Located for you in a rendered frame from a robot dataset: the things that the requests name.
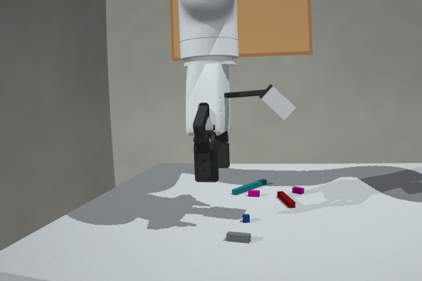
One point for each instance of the small blue cube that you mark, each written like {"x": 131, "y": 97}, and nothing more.
{"x": 246, "y": 218}

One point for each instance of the dark red rectangular bar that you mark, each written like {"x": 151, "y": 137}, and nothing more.
{"x": 286, "y": 199}

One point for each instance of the small magenta block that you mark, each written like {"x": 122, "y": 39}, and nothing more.
{"x": 298, "y": 190}
{"x": 253, "y": 193}

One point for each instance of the turquoise rod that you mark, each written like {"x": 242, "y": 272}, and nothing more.
{"x": 249, "y": 186}

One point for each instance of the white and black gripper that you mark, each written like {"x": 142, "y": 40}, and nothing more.
{"x": 208, "y": 116}

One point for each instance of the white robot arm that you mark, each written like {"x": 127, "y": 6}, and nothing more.
{"x": 208, "y": 31}

